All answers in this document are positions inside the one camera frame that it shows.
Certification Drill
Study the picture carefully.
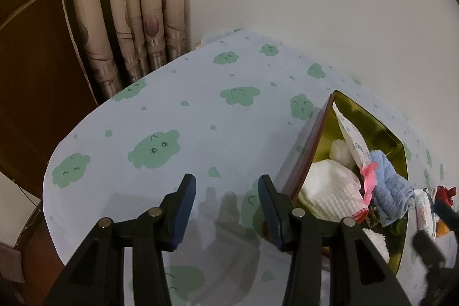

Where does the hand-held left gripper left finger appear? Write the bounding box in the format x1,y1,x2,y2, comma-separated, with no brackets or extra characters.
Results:
43,173,197,306

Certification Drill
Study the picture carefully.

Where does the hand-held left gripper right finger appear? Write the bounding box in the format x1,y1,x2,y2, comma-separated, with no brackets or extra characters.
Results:
258,174,411,306

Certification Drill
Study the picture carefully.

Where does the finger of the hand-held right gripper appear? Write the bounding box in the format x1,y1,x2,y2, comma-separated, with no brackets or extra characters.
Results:
412,230,454,306
435,199,459,226

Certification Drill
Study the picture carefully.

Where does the orange toy duck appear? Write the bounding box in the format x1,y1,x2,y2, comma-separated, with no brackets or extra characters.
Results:
435,220,452,238

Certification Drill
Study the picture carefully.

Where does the red satin cloth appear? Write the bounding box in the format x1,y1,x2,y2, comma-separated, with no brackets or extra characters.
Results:
435,186,458,206

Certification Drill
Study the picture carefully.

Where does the small white printed packet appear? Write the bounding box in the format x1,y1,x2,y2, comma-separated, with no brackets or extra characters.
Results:
412,189,440,232

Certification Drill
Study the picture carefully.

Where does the white fluffy cloth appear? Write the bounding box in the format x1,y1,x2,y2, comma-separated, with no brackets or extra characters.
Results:
362,227,390,262

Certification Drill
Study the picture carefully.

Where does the blue towel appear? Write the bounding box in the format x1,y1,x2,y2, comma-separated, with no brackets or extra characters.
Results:
369,151,415,226

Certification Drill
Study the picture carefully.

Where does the white glove with red trim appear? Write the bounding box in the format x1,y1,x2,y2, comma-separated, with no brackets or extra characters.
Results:
297,159,370,222

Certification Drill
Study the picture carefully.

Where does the dark patterned fabric piece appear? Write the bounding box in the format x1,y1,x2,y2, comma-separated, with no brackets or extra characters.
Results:
366,206,381,228

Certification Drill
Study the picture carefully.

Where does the white cotton ball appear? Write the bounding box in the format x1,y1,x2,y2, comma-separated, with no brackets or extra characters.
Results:
330,139,350,161

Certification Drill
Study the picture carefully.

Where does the plastic packet with pink ribbon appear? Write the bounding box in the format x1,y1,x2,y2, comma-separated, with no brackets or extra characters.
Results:
332,102,379,203

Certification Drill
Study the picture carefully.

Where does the gold tin box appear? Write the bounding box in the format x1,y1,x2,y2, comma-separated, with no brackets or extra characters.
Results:
263,90,413,272

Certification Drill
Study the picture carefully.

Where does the blue tablecloth with green clouds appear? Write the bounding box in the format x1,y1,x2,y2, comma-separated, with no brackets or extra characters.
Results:
42,28,459,306

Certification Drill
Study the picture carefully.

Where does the brown wooden cabinet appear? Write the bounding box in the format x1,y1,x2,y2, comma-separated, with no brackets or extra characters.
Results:
0,0,101,292

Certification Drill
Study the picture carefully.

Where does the beige leaf-print curtain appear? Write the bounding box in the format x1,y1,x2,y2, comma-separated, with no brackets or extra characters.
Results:
55,0,187,102

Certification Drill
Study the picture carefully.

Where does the thin black cable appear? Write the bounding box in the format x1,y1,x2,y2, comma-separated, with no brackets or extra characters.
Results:
14,184,42,249

